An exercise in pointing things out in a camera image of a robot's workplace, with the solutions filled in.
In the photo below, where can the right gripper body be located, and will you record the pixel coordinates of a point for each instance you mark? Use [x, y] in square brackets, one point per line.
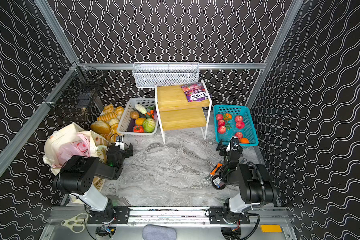
[228, 148]

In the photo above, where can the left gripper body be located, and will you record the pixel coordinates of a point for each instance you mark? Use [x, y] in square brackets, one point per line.
[127, 151]

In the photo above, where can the cream canvas tote bag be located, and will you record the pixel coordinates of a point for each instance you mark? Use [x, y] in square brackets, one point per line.
[98, 145]

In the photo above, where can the pink plastic grocery bag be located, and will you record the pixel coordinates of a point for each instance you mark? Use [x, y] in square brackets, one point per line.
[70, 149]

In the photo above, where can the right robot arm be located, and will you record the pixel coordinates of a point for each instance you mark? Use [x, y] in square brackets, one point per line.
[255, 187]

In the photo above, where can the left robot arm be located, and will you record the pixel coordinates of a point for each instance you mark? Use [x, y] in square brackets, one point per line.
[76, 178]

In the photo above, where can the orange fruit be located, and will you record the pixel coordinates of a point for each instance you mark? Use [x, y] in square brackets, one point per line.
[244, 141]

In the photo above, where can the orange box cutter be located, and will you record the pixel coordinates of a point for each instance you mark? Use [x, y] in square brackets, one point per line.
[207, 180]

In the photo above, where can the red apple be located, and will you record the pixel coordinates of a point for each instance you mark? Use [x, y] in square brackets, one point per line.
[240, 125]

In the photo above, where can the teal plastic fruit basket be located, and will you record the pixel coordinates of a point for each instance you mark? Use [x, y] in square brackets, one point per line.
[234, 121]

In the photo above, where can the large bread loaf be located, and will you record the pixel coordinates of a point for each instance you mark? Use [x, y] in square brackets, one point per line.
[101, 127]

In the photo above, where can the red tomato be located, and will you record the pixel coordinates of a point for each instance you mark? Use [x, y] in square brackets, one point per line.
[138, 129]

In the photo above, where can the black round tape measure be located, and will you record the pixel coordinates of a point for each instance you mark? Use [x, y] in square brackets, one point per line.
[217, 183]

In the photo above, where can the long braided bread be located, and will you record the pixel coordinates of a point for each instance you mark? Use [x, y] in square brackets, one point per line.
[107, 117]

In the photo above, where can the yellow orange vegetable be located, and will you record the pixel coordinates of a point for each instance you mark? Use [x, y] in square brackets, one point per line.
[140, 121]

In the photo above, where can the brown potato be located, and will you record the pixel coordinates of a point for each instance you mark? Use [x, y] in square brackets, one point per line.
[134, 115]

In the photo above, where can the green cabbage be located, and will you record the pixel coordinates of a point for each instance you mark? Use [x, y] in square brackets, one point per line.
[149, 125]

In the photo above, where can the white plastic vegetable basket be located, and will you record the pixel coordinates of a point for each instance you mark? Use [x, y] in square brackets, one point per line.
[127, 124]

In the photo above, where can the wooden two-tier shelf rack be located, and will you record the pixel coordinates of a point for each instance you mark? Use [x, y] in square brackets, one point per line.
[176, 113]

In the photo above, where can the purple Fox's candy bag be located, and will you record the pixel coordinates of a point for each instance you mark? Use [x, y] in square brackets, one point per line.
[195, 92]

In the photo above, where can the grey cloth pad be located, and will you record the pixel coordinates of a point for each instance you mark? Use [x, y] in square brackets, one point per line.
[153, 232]

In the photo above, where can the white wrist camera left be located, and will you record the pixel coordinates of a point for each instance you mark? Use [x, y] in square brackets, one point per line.
[119, 142]

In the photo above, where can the metal base rail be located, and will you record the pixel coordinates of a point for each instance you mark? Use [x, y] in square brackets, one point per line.
[180, 216]

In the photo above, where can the black wire wall basket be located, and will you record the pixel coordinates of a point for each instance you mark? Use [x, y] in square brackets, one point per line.
[78, 100]

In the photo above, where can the scissors with cream handles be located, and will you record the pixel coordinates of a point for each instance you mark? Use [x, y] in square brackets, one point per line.
[76, 224]

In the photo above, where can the white wire wall basket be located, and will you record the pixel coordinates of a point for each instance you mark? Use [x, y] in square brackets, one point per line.
[151, 74]

